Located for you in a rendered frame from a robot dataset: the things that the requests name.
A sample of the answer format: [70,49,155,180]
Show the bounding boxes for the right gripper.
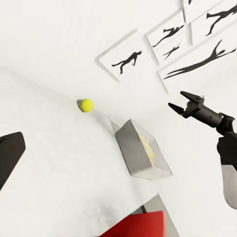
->
[168,91,213,123]

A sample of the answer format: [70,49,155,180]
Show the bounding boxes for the tennis ball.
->
[80,99,93,112]

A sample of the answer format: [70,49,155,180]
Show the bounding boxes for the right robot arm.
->
[168,91,237,209]

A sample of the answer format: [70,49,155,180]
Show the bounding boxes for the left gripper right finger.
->
[221,131,237,172]

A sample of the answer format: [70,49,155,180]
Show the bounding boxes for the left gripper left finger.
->
[0,131,26,190]

